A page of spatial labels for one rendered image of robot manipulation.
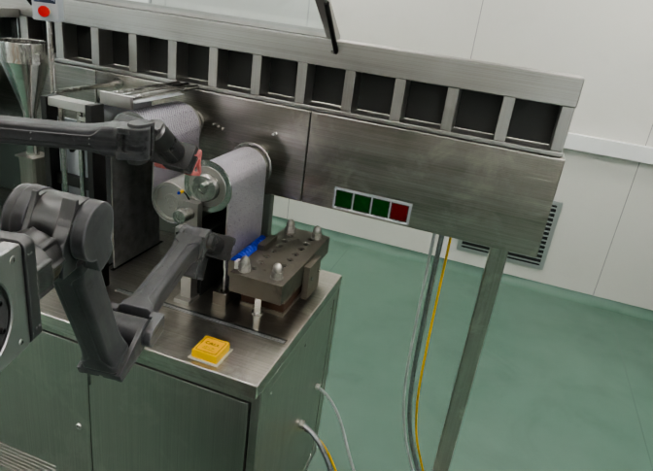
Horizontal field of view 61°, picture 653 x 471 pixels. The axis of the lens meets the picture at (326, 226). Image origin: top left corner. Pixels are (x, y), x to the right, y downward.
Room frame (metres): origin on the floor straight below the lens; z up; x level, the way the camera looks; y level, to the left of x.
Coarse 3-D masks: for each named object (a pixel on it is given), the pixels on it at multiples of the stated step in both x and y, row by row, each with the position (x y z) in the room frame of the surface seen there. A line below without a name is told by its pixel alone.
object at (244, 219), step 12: (240, 204) 1.48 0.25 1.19; (252, 204) 1.56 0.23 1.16; (228, 216) 1.42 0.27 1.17; (240, 216) 1.49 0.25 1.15; (252, 216) 1.56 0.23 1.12; (228, 228) 1.42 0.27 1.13; (240, 228) 1.49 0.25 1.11; (252, 228) 1.57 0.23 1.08; (240, 240) 1.50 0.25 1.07; (252, 240) 1.58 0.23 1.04
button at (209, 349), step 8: (208, 336) 1.20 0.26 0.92; (200, 344) 1.16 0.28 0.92; (208, 344) 1.16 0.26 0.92; (216, 344) 1.17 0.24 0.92; (224, 344) 1.17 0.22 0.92; (192, 352) 1.13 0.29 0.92; (200, 352) 1.13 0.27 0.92; (208, 352) 1.13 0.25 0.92; (216, 352) 1.14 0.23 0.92; (224, 352) 1.16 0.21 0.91; (208, 360) 1.12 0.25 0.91; (216, 360) 1.12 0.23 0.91
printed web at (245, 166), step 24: (168, 120) 1.57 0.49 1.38; (192, 120) 1.68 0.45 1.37; (120, 168) 1.56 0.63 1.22; (144, 168) 1.67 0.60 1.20; (240, 168) 1.50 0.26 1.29; (264, 168) 1.63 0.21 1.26; (120, 192) 1.56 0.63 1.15; (144, 192) 1.67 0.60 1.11; (240, 192) 1.48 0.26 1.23; (120, 216) 1.56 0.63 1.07; (144, 216) 1.67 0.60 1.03; (120, 240) 1.55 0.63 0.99; (144, 240) 1.67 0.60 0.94
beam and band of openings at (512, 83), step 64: (0, 0) 2.04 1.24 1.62; (64, 0) 1.96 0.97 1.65; (128, 64) 1.98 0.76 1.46; (192, 64) 1.90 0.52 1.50; (256, 64) 1.76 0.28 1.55; (320, 64) 1.70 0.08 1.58; (384, 64) 1.64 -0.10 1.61; (448, 64) 1.59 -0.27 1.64; (448, 128) 1.59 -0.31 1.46; (512, 128) 1.60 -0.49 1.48
